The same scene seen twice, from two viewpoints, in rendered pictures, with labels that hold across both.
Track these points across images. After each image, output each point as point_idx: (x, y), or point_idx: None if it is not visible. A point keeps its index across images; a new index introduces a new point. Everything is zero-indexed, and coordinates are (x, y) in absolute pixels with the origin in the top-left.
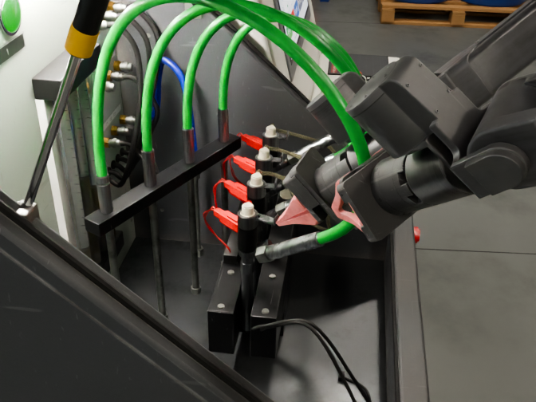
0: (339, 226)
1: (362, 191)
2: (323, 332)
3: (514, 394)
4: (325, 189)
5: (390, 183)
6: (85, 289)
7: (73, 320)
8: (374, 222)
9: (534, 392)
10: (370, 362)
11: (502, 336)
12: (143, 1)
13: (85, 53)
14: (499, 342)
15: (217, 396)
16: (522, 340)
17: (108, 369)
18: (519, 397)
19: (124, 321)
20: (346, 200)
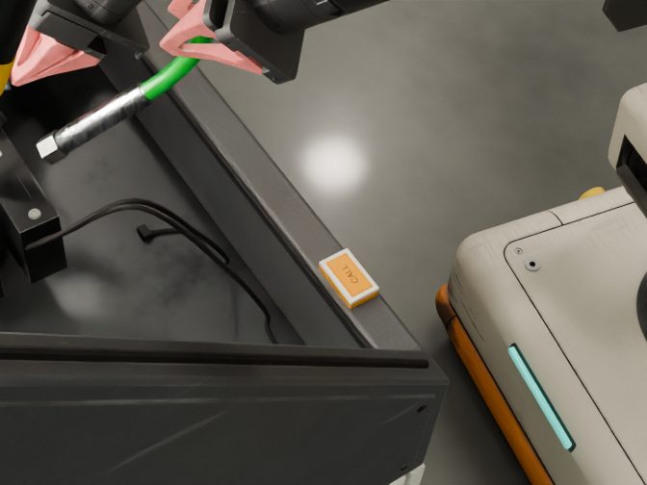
0: (178, 65)
1: (250, 24)
2: (152, 202)
3: (225, 90)
4: (100, 9)
5: (296, 3)
6: (38, 376)
7: (27, 421)
8: (280, 58)
9: (248, 72)
10: (164, 191)
11: (166, 12)
12: None
13: (4, 87)
14: (167, 23)
15: (217, 386)
16: (194, 3)
17: (75, 446)
18: (234, 91)
19: (95, 378)
20: (237, 48)
